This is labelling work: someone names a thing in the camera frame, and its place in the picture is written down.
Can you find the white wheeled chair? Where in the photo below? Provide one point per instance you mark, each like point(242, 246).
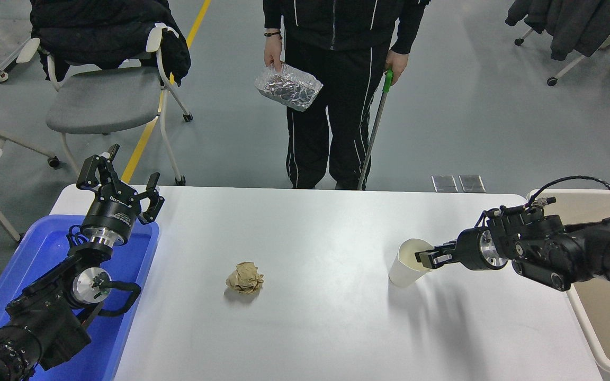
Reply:
point(575, 63)

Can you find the silver foil tray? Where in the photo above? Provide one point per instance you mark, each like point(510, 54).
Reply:
point(289, 87)

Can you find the grey seat white chair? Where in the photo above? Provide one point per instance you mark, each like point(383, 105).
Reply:
point(104, 98)

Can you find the crumpled tan paper ball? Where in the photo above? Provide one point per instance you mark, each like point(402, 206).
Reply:
point(244, 279)

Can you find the dark grey coat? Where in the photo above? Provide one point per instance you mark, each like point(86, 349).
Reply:
point(570, 24)

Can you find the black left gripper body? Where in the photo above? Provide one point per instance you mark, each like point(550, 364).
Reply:
point(114, 214)

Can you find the white paper cup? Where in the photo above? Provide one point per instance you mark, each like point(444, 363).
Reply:
point(401, 270)

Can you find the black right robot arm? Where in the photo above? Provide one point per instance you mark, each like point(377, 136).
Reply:
point(559, 251)

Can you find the large pale plastic bin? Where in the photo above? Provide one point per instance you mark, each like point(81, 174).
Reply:
point(607, 323)

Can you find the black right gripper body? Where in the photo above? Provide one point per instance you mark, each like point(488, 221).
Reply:
point(468, 248)

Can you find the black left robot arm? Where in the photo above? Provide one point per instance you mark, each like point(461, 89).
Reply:
point(45, 317)

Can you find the person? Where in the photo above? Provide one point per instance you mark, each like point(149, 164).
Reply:
point(342, 53)

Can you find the person's right hand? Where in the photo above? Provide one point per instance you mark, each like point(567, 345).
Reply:
point(273, 53)

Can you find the metal floor socket plate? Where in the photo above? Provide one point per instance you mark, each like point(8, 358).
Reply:
point(444, 183)
point(472, 183)

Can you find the blue plastic tray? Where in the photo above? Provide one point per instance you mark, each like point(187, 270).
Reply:
point(29, 248)

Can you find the person's left hand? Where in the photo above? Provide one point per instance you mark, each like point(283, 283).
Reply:
point(397, 63)

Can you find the black jacket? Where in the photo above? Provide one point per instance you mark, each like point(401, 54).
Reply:
point(104, 29)

